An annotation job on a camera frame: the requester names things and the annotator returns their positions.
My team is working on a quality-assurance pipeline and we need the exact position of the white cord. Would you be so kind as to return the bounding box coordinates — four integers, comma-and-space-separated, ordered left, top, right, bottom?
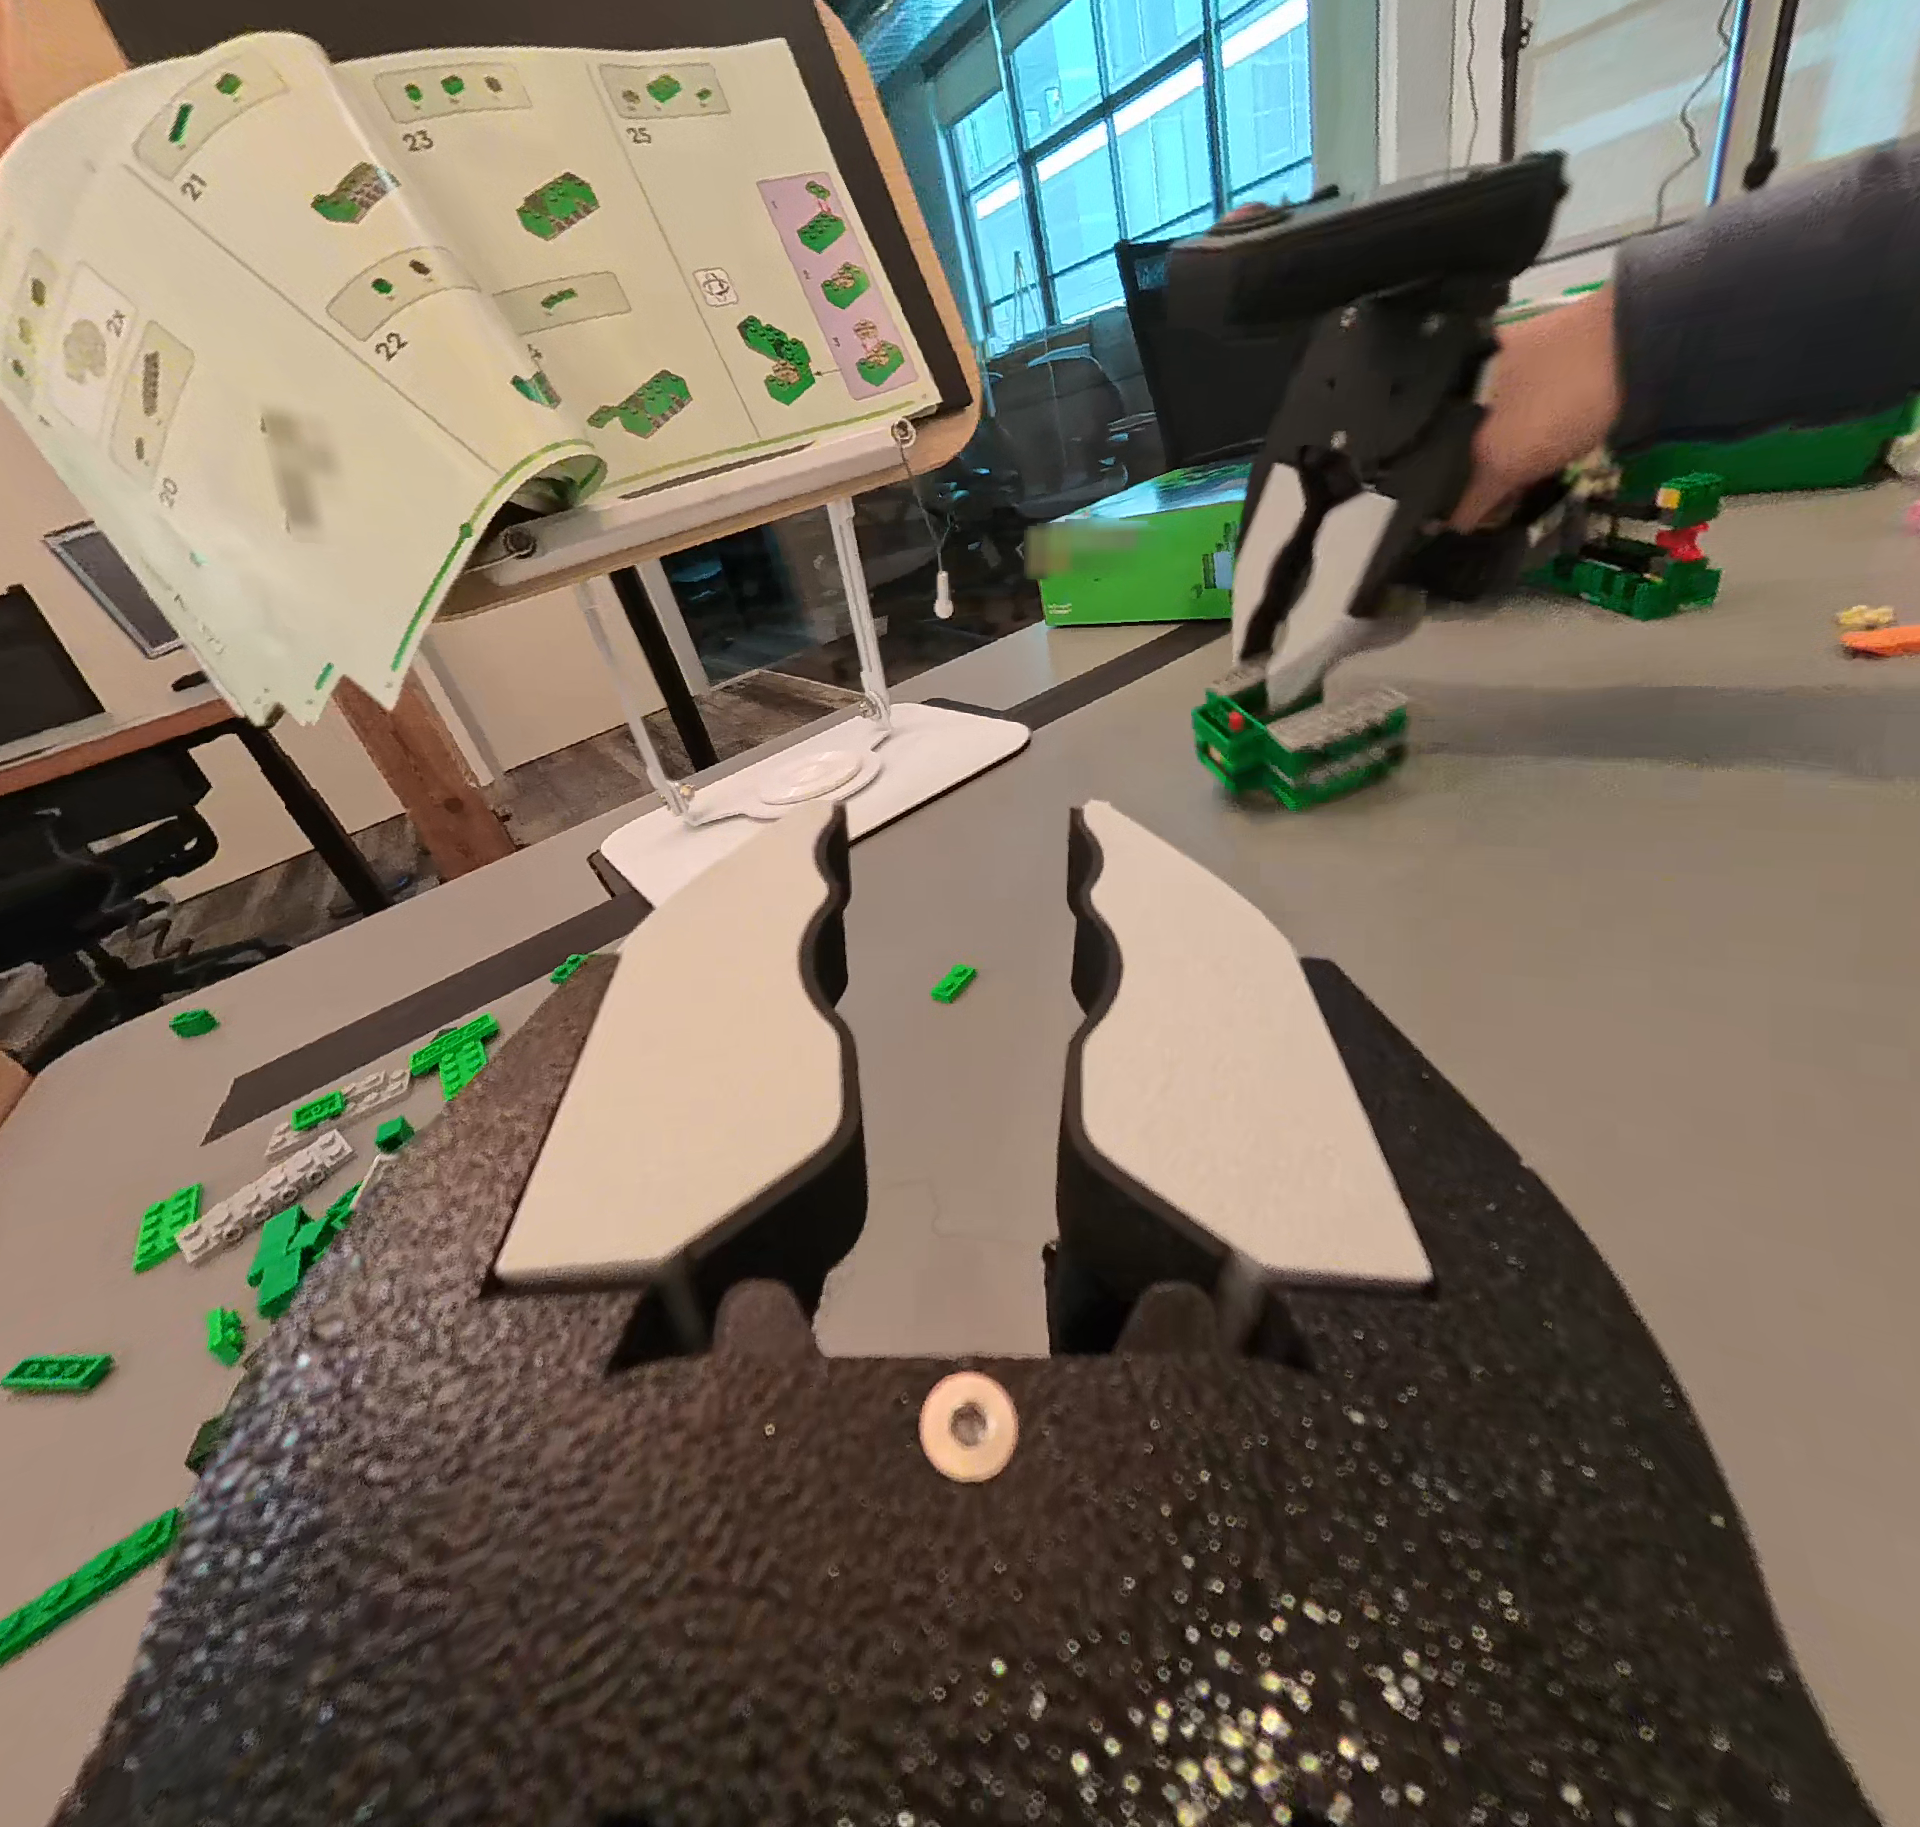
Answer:
889, 426, 960, 626

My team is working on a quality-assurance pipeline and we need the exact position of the person's right forearm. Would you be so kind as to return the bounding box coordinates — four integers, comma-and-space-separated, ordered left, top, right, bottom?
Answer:
1612, 135, 1920, 455

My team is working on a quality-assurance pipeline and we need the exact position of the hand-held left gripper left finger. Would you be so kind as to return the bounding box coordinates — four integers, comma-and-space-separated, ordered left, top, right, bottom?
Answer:
489, 807, 874, 1298

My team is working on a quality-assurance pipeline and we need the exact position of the pile of green toy bricks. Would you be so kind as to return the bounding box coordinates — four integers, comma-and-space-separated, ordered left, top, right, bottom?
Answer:
0, 951, 598, 1669

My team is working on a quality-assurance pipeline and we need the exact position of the green brick assembly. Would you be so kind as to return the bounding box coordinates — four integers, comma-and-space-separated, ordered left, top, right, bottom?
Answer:
1191, 654, 1408, 809

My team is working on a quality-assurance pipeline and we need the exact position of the green and black brick model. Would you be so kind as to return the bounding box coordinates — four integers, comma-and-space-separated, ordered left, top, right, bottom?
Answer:
1522, 462, 1728, 626

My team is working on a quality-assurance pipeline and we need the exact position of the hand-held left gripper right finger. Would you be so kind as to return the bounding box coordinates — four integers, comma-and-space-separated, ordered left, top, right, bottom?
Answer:
1058, 796, 1435, 1298

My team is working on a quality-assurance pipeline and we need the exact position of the person's right hand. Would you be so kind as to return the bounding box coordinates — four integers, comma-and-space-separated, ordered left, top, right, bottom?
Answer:
1442, 299, 1633, 529

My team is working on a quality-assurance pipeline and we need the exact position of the black office chair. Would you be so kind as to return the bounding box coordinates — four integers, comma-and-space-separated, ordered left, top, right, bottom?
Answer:
0, 750, 223, 1027

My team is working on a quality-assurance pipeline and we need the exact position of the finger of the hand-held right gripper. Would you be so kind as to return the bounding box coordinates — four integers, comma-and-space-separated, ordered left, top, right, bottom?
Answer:
1231, 462, 1328, 670
1264, 497, 1400, 721

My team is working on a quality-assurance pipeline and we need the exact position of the long light grey toy plate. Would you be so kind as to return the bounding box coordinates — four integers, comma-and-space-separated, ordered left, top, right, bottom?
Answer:
176, 1161, 357, 1269

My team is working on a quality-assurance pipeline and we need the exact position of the grey desk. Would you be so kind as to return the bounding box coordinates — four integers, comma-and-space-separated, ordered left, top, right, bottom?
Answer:
0, 484, 1920, 1827

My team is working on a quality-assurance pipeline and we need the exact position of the green toy set box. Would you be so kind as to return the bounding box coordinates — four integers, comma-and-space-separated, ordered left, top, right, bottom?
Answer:
1034, 462, 1260, 633

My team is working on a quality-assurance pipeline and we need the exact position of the pale green instruction booklet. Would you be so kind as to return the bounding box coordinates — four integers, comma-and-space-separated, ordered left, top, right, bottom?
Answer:
0, 35, 955, 729

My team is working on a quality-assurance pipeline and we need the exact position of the green flat box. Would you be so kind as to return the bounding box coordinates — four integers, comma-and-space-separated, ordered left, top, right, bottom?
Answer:
1617, 396, 1920, 497

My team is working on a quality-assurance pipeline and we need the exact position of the white book stand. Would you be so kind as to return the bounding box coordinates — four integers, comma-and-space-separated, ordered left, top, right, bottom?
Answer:
503, 419, 1034, 904

